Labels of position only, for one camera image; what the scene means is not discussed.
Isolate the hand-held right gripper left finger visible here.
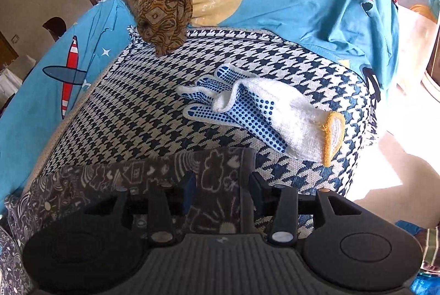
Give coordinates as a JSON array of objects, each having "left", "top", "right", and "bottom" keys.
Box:
[{"left": 82, "top": 171, "right": 197, "bottom": 246}]

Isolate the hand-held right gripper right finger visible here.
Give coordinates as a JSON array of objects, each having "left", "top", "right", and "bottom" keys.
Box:
[{"left": 250, "top": 172, "right": 375, "bottom": 246}]

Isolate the grey doodle-print fleece jacket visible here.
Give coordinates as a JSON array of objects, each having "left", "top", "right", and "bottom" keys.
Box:
[{"left": 0, "top": 147, "right": 258, "bottom": 295}]

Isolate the white blue-dotted work glove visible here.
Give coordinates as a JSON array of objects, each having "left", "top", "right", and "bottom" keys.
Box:
[
  {"left": 177, "top": 63, "right": 289, "bottom": 155},
  {"left": 211, "top": 77, "right": 346, "bottom": 167}
]

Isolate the houndstooth seat mat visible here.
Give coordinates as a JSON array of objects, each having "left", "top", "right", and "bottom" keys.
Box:
[{"left": 41, "top": 25, "right": 380, "bottom": 241}]

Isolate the blue printed sofa cover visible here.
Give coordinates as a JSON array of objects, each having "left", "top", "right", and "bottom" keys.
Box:
[{"left": 0, "top": 0, "right": 401, "bottom": 199}]

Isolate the striped cloth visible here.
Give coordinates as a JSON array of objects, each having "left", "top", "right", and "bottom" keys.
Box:
[{"left": 414, "top": 226, "right": 440, "bottom": 273}]

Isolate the small dark chair back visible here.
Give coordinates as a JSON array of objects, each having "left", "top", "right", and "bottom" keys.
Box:
[{"left": 43, "top": 16, "right": 67, "bottom": 41}]

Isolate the brown wooden door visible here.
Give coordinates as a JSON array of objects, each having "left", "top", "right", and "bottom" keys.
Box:
[{"left": 0, "top": 30, "right": 19, "bottom": 69}]

